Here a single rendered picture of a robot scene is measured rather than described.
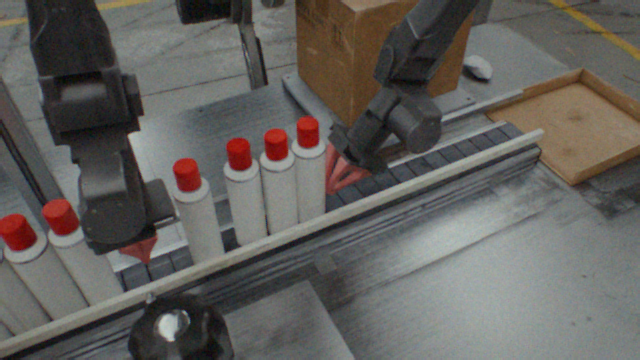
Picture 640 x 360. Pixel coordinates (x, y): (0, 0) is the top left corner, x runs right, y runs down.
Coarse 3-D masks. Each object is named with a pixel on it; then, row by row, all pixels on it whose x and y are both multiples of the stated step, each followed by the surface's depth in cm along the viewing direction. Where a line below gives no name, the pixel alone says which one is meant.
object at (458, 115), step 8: (504, 96) 98; (512, 96) 98; (520, 96) 99; (480, 104) 96; (488, 104) 96; (496, 104) 97; (456, 112) 94; (464, 112) 94; (472, 112) 95; (448, 120) 93; (456, 120) 94; (392, 136) 89; (384, 144) 89; (392, 144) 90; (336, 160) 85; (216, 200) 78; (224, 200) 79; (160, 224) 76; (168, 224) 76
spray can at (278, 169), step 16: (272, 144) 70; (272, 160) 72; (288, 160) 73; (272, 176) 73; (288, 176) 73; (272, 192) 75; (288, 192) 76; (272, 208) 78; (288, 208) 78; (272, 224) 81; (288, 224) 81
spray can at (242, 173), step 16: (240, 144) 69; (240, 160) 69; (224, 176) 72; (240, 176) 70; (256, 176) 72; (240, 192) 72; (256, 192) 74; (240, 208) 75; (256, 208) 76; (240, 224) 78; (256, 224) 78; (240, 240) 81; (256, 240) 80
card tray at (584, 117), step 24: (576, 72) 121; (528, 96) 118; (552, 96) 119; (576, 96) 119; (600, 96) 119; (624, 96) 114; (504, 120) 113; (528, 120) 113; (552, 120) 113; (576, 120) 113; (600, 120) 113; (624, 120) 113; (552, 144) 107; (576, 144) 107; (600, 144) 107; (624, 144) 107; (552, 168) 102; (576, 168) 102; (600, 168) 100
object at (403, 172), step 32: (512, 128) 104; (416, 160) 97; (448, 160) 97; (352, 192) 91; (416, 192) 91; (160, 256) 81; (256, 256) 81; (128, 288) 77; (96, 320) 73; (32, 352) 70
